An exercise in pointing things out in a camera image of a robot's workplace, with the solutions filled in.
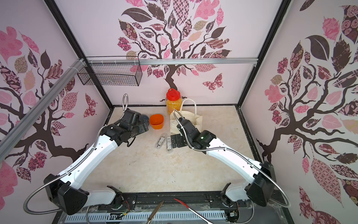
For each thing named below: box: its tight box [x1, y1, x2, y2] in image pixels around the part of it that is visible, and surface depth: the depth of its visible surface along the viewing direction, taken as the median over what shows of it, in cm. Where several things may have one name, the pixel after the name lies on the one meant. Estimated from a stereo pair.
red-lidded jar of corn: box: [165, 88, 183, 115], surface depth 108 cm
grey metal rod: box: [145, 200, 165, 224], surface depth 72 cm
